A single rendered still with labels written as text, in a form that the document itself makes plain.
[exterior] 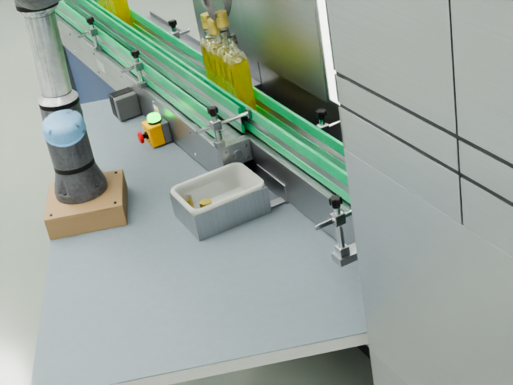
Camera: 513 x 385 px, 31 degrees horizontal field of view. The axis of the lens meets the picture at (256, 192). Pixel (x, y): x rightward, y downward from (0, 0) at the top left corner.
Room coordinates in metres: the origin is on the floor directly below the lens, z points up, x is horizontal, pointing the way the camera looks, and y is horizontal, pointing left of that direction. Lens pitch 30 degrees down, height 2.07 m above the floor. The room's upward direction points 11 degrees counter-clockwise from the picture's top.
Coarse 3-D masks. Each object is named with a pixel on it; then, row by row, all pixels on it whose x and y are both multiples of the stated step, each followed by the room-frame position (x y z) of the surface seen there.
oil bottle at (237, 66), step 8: (224, 56) 2.53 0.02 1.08; (232, 56) 2.50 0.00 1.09; (240, 56) 2.50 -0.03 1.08; (224, 64) 2.53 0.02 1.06; (232, 64) 2.49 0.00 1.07; (240, 64) 2.50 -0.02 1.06; (248, 64) 2.51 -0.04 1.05; (232, 72) 2.49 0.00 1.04; (240, 72) 2.50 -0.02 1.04; (248, 72) 2.51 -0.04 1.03; (232, 80) 2.50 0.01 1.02; (240, 80) 2.50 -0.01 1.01; (248, 80) 2.50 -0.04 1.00; (232, 88) 2.51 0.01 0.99; (240, 88) 2.49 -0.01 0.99; (248, 88) 2.50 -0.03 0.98; (240, 96) 2.49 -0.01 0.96; (248, 96) 2.50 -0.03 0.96; (248, 104) 2.50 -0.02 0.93
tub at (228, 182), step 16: (208, 176) 2.29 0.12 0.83; (224, 176) 2.31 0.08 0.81; (240, 176) 2.31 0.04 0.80; (256, 176) 2.22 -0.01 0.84; (176, 192) 2.22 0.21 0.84; (192, 192) 2.27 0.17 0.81; (208, 192) 2.28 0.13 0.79; (224, 192) 2.29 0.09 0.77; (240, 192) 2.15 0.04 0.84; (192, 208) 2.12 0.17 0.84; (208, 208) 2.11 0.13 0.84
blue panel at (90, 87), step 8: (72, 56) 3.81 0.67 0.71; (72, 64) 3.85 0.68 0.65; (80, 64) 3.71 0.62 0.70; (72, 72) 3.89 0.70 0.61; (80, 72) 3.75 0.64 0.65; (88, 72) 3.62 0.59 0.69; (80, 80) 3.78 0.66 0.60; (88, 80) 3.66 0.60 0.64; (96, 80) 3.53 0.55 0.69; (80, 88) 3.82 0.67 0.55; (88, 88) 3.69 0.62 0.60; (96, 88) 3.56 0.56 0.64; (104, 88) 3.45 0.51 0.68; (112, 88) 3.33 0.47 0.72; (80, 96) 3.86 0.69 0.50; (88, 96) 3.73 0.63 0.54; (96, 96) 3.59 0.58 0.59; (104, 96) 3.48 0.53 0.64
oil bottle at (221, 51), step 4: (220, 48) 2.58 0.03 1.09; (224, 48) 2.56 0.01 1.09; (220, 52) 2.57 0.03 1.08; (224, 52) 2.55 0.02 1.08; (220, 56) 2.57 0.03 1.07; (220, 60) 2.57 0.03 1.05; (220, 64) 2.58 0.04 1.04; (220, 68) 2.58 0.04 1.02; (224, 68) 2.55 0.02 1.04; (220, 72) 2.59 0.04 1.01; (224, 72) 2.56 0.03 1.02; (224, 76) 2.56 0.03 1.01; (224, 80) 2.57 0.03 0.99; (224, 84) 2.57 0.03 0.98; (224, 88) 2.58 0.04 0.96; (228, 88) 2.55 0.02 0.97
